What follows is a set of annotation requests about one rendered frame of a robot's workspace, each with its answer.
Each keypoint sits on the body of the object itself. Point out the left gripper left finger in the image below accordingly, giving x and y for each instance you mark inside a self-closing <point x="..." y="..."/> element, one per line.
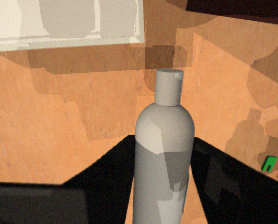
<point x="97" y="195"/>

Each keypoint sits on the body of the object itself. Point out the white digital scale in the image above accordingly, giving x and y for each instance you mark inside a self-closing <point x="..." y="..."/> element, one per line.
<point x="69" y="23"/>

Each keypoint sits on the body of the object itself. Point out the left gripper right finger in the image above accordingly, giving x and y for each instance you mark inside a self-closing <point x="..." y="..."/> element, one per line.
<point x="230" y="191"/>

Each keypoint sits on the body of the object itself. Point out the dark red box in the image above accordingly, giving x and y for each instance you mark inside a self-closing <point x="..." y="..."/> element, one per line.
<point x="255" y="10"/>

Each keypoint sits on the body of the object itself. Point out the grey gas cylinder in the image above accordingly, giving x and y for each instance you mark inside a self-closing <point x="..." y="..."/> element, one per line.
<point x="164" y="137"/>

